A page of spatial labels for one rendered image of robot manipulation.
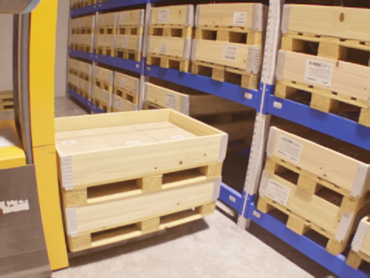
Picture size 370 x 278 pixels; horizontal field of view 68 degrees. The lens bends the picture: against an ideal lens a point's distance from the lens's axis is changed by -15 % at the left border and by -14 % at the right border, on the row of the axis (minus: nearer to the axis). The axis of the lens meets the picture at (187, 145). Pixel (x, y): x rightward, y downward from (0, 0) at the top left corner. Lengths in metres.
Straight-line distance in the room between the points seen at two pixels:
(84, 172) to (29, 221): 0.45
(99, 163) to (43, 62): 0.67
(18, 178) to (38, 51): 0.68
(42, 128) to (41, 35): 0.49
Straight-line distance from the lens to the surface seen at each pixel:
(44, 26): 1.67
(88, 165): 1.83
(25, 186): 1.79
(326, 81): 2.05
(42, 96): 1.70
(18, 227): 1.91
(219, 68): 2.70
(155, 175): 2.06
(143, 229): 2.24
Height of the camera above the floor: 1.51
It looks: 19 degrees down
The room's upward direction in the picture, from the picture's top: 6 degrees clockwise
